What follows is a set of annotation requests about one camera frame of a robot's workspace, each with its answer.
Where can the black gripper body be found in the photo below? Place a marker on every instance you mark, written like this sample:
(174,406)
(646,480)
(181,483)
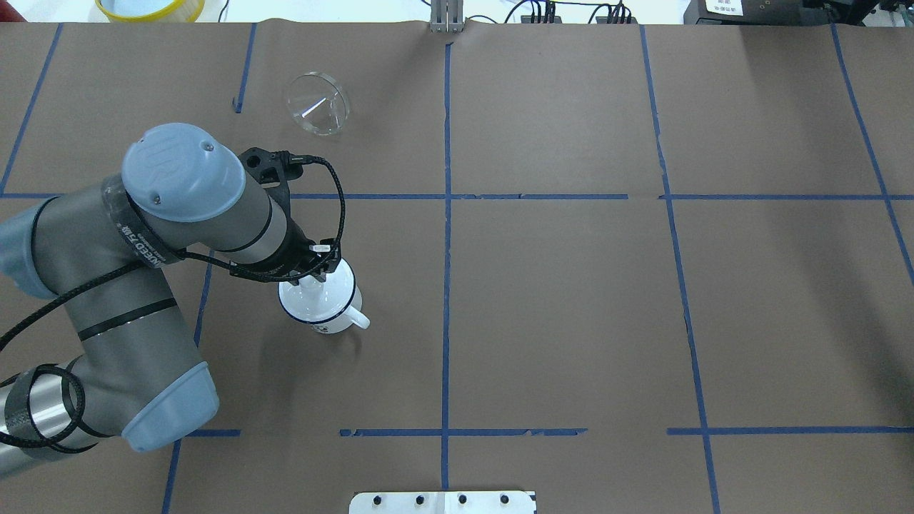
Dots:
(295,252)

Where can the white mug lid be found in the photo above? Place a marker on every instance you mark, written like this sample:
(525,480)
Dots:
(316,302)

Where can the clear plastic funnel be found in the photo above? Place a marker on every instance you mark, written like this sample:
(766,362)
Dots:
(318,103)

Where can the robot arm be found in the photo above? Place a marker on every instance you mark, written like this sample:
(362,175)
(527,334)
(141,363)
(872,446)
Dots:
(100,253)

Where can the white enamel mug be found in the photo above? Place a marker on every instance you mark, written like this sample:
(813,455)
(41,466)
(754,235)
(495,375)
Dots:
(351,317)

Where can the yellow tape roll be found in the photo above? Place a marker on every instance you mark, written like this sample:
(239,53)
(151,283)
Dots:
(151,11)

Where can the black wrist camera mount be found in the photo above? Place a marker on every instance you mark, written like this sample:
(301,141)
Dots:
(269,170)

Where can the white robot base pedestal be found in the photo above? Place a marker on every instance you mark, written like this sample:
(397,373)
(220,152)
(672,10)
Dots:
(468,501)

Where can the aluminium frame post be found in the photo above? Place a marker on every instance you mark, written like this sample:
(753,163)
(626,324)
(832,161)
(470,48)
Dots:
(447,16)

